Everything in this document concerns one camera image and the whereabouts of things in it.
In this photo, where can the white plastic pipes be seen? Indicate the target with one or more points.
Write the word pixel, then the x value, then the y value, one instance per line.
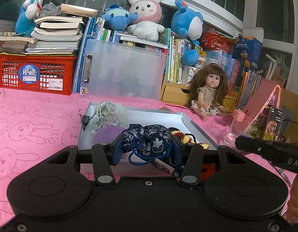
pixel 274 65

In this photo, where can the clear glass cup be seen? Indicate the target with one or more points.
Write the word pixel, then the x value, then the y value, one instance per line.
pixel 235 130

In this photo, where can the white shallow box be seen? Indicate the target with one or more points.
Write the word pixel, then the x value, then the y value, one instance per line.
pixel 144 117

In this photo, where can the brown-haired doll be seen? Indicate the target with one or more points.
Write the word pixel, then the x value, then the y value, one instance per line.
pixel 211 79

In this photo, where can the black binder clip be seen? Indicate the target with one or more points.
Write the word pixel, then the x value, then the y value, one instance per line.
pixel 85 120

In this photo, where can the brown cardboard box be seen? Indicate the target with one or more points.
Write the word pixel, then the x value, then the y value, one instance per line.
pixel 293 101

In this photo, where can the wooden drawer organiser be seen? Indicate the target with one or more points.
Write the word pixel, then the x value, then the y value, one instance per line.
pixel 173 93

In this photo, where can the purple cloth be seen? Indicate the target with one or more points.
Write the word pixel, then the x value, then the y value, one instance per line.
pixel 105 135

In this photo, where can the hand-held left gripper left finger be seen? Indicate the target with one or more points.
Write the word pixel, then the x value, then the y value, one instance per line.
pixel 117 149

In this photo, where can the smartphone with lit screen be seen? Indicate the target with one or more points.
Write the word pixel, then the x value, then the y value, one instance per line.
pixel 272 125

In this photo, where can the translucent clipboard folder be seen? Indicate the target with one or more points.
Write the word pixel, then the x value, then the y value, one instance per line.
pixel 124 70

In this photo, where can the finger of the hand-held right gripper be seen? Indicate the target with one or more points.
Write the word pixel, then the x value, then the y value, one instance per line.
pixel 250 145

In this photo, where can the person's right hand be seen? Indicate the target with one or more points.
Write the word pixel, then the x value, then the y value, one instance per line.
pixel 297 198

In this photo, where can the pink printed blanket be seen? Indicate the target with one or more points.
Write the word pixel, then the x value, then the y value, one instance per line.
pixel 30 130

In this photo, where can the blue and white penguin plush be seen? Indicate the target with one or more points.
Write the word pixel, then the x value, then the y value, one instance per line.
pixel 187 21

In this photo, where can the pink stand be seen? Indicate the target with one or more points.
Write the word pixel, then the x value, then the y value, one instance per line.
pixel 262 96

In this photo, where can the pink and white rabbit plush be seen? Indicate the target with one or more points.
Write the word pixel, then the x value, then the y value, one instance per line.
pixel 144 29

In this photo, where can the colourful printed box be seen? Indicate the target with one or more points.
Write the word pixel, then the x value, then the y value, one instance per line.
pixel 257 130

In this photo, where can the row of upright books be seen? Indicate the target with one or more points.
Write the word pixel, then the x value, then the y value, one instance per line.
pixel 175 60

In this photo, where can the grey cloth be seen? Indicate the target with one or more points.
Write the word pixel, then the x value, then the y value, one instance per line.
pixel 51 9

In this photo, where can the red yellow knitted garment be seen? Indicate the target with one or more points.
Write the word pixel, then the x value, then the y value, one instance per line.
pixel 185 137

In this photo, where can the red mesh basket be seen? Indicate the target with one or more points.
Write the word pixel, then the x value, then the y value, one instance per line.
pixel 216 42

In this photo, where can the blue printed box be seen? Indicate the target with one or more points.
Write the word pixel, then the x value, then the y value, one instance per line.
pixel 247 50

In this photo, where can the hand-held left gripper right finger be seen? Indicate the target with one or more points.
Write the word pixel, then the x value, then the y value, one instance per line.
pixel 177 152

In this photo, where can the blue plush with pale belly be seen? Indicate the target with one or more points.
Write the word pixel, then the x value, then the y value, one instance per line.
pixel 117 19

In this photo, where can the stack of books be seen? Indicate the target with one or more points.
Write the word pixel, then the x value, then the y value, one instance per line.
pixel 54 33

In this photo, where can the red plastic crate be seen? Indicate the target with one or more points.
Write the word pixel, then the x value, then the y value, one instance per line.
pixel 8 65

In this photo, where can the blue and white cat plush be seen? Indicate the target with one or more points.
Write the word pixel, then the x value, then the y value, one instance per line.
pixel 23 24

